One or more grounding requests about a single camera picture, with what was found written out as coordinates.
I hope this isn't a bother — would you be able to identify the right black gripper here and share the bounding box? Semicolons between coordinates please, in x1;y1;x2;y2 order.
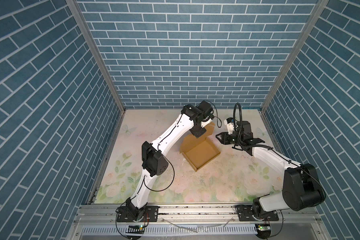
215;131;243;147

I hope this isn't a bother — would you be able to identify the brown cardboard box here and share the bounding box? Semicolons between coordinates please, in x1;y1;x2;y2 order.
180;123;221;172

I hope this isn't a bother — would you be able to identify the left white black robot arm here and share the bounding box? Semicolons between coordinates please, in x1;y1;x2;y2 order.
126;101;214;211

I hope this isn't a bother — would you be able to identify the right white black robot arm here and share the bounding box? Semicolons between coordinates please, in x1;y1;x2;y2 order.
216;132;327;213

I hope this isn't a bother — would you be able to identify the right green circuit board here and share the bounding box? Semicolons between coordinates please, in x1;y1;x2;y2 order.
256;224;272;232

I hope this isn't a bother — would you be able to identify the green circuit board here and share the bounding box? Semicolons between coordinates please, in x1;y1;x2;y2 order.
256;224;272;232
126;226;146;235

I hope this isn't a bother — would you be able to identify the left green circuit board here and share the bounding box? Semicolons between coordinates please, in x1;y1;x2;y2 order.
126;226;146;235

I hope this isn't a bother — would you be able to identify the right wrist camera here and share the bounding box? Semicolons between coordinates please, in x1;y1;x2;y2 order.
224;118;252;135

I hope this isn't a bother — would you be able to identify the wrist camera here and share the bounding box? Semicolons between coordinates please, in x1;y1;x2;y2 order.
197;100;214;122
224;118;252;135

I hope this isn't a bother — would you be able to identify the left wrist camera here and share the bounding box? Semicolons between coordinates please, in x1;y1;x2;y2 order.
197;100;214;122

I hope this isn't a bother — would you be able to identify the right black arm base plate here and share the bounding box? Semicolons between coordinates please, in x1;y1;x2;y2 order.
234;204;279;222

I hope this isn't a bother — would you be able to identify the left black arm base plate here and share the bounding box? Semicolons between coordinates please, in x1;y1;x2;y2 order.
116;206;159;223

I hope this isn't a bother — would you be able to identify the aluminium front rail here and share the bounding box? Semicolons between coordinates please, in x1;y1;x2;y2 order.
68;203;330;240

